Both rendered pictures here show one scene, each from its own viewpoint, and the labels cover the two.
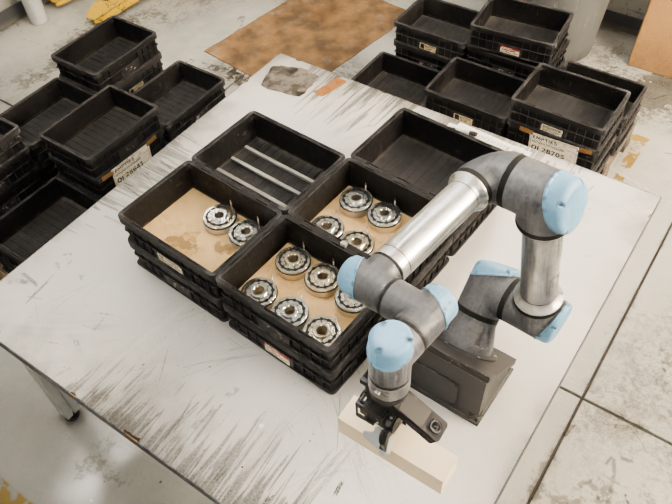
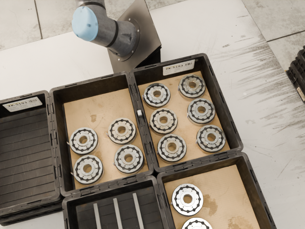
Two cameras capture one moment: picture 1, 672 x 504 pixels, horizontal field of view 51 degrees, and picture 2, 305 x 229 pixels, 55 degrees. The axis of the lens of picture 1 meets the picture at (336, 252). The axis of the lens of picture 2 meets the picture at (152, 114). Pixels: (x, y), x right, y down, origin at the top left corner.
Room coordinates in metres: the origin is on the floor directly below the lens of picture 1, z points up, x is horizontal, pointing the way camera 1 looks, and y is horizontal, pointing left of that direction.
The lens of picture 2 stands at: (1.57, 0.29, 1.85)
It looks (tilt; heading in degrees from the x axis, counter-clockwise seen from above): 65 degrees down; 220
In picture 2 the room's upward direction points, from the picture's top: 6 degrees counter-clockwise
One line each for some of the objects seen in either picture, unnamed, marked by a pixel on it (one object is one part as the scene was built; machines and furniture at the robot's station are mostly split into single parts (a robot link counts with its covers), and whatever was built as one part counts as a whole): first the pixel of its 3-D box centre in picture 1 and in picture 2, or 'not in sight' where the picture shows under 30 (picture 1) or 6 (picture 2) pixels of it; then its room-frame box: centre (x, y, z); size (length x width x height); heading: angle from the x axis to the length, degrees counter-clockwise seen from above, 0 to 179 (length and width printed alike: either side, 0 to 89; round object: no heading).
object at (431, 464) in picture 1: (396, 443); not in sight; (0.61, -0.10, 1.07); 0.24 x 0.06 x 0.06; 53
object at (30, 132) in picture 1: (57, 139); not in sight; (2.56, 1.25, 0.31); 0.40 x 0.30 x 0.34; 143
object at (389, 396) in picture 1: (388, 380); not in sight; (0.62, -0.08, 1.31); 0.08 x 0.08 x 0.05
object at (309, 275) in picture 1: (322, 277); (163, 120); (1.22, 0.04, 0.86); 0.10 x 0.10 x 0.01
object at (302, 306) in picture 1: (289, 311); (201, 110); (1.11, 0.13, 0.86); 0.10 x 0.10 x 0.01
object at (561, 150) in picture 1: (551, 153); not in sight; (2.16, -0.92, 0.41); 0.31 x 0.02 x 0.16; 53
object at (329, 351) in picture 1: (305, 280); (182, 108); (1.17, 0.09, 0.92); 0.40 x 0.30 x 0.02; 49
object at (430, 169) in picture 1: (427, 169); (17, 155); (1.62, -0.30, 0.87); 0.40 x 0.30 x 0.11; 49
